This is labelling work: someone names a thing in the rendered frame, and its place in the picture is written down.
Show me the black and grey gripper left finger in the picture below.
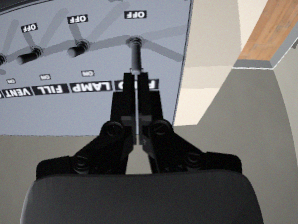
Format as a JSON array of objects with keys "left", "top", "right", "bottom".
[{"left": 36, "top": 73, "right": 137, "bottom": 179}]

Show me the light grey switch panel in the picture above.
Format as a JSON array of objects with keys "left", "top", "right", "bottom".
[{"left": 0, "top": 0, "right": 194, "bottom": 136}]

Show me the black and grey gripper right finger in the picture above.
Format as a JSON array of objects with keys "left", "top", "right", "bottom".
[{"left": 137, "top": 72, "right": 242, "bottom": 174}]

